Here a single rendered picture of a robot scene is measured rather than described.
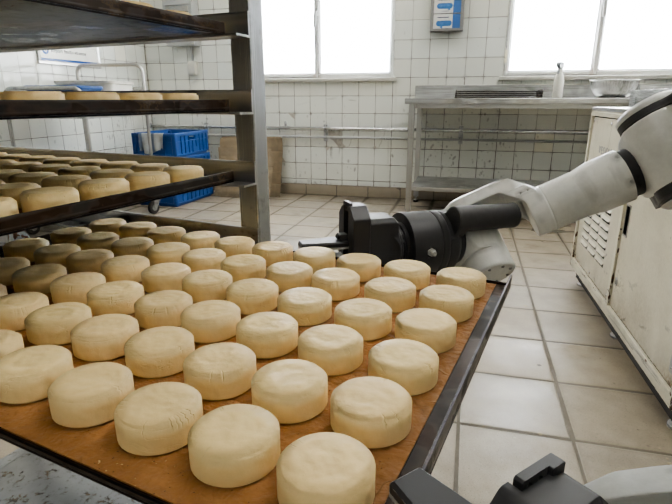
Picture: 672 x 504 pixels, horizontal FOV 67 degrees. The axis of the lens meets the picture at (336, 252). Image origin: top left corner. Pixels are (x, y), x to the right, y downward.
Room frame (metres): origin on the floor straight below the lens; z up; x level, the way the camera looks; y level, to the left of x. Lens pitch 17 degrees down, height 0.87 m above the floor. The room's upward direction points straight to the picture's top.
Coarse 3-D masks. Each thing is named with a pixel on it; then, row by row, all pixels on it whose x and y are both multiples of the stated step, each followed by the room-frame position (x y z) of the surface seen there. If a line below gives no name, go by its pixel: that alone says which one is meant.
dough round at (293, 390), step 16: (272, 368) 0.30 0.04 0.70; (288, 368) 0.30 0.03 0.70; (304, 368) 0.30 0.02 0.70; (320, 368) 0.30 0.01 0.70; (256, 384) 0.28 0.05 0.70; (272, 384) 0.28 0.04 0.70; (288, 384) 0.28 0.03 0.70; (304, 384) 0.28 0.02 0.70; (320, 384) 0.28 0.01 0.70; (256, 400) 0.28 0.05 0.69; (272, 400) 0.27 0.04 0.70; (288, 400) 0.27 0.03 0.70; (304, 400) 0.27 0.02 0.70; (320, 400) 0.28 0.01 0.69; (288, 416) 0.27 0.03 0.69; (304, 416) 0.27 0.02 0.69
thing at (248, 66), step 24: (240, 0) 0.67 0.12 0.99; (240, 48) 0.67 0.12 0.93; (240, 72) 0.67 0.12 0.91; (264, 96) 0.69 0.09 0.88; (240, 120) 0.68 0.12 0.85; (264, 120) 0.69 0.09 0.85; (240, 144) 0.68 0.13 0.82; (264, 144) 0.69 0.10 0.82; (264, 168) 0.68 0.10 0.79; (240, 192) 0.68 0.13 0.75; (264, 192) 0.68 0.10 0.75; (264, 216) 0.68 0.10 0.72; (264, 240) 0.68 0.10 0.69
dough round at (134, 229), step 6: (132, 222) 0.71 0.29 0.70; (138, 222) 0.71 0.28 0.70; (144, 222) 0.71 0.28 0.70; (150, 222) 0.71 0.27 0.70; (120, 228) 0.68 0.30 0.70; (126, 228) 0.67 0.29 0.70; (132, 228) 0.67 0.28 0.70; (138, 228) 0.67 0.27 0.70; (144, 228) 0.68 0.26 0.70; (150, 228) 0.68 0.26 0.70; (120, 234) 0.68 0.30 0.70; (126, 234) 0.67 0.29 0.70; (132, 234) 0.67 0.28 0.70; (138, 234) 0.67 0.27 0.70; (144, 234) 0.67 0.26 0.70
